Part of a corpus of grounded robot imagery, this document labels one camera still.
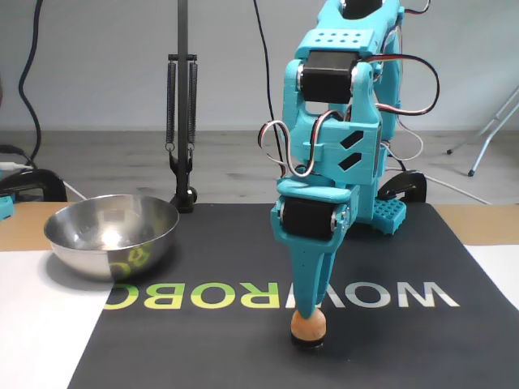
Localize teal gripper black servo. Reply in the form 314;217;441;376
269;177;359;323

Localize large black c clamp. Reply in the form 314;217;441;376
0;168;69;203

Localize thick black hanging cable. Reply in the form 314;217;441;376
0;0;45;171

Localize white folding stand legs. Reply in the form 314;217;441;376
445;83;519;177

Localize white cable with plug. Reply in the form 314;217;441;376
0;160;88;203

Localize metal bowl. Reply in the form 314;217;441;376
43;194;180;284

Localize orange wooden ball black base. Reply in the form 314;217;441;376
290;310;328;350

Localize thin black hanging cable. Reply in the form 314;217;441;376
251;0;290;183

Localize small teal plastic part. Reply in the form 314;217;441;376
0;193;16;223

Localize black table clamp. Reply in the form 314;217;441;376
379;169;427;204

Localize black mat with wowrobo print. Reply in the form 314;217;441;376
66;202;519;389

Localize red white black servo cable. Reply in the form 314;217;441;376
380;117;426;161
258;109;328;179
358;53;442;118

